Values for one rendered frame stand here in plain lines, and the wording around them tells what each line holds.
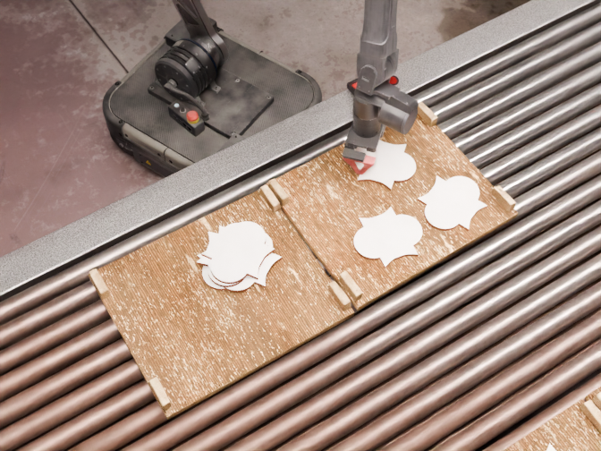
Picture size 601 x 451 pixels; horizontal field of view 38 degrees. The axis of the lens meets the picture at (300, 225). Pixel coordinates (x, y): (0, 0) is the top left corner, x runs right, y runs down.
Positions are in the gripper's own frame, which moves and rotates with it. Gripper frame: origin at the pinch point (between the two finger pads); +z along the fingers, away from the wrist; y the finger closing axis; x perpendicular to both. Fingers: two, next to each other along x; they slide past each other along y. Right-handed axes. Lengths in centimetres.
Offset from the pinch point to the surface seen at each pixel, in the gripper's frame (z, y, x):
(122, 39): 90, 96, 119
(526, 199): 4.6, 1.2, -35.4
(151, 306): 1, -47, 30
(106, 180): 91, 34, 98
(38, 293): 2, -51, 54
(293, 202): 1.2, -15.7, 11.3
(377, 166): 0.9, -1.9, -3.3
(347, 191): 1.6, -9.4, 1.4
